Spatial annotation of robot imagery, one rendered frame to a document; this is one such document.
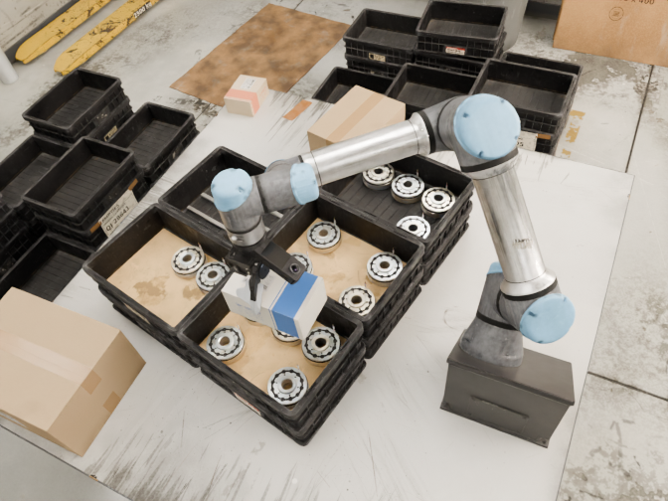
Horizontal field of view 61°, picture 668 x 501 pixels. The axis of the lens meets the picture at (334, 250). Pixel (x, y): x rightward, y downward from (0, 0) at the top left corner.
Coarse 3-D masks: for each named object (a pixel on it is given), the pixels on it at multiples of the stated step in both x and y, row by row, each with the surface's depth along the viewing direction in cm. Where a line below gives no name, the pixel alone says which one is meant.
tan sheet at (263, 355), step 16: (224, 320) 160; (240, 320) 160; (208, 336) 158; (256, 336) 156; (272, 336) 156; (256, 352) 153; (272, 352) 153; (288, 352) 152; (240, 368) 151; (256, 368) 150; (272, 368) 150; (304, 368) 149; (320, 368) 149; (256, 384) 148
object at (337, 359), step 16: (208, 304) 152; (192, 320) 150; (352, 320) 145; (352, 336) 142; (208, 352) 143; (224, 368) 140; (240, 384) 140; (320, 384) 136; (272, 400) 134; (304, 400) 133; (288, 416) 131
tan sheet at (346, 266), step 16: (304, 240) 175; (352, 240) 174; (320, 256) 171; (336, 256) 170; (352, 256) 170; (368, 256) 169; (320, 272) 167; (336, 272) 167; (352, 272) 166; (336, 288) 163; (368, 288) 162; (384, 288) 162
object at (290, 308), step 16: (272, 272) 130; (304, 272) 129; (224, 288) 129; (272, 288) 128; (288, 288) 127; (304, 288) 127; (320, 288) 129; (240, 304) 130; (272, 304) 125; (288, 304) 125; (304, 304) 124; (320, 304) 132; (256, 320) 133; (272, 320) 128; (288, 320) 124; (304, 320) 126; (304, 336) 129
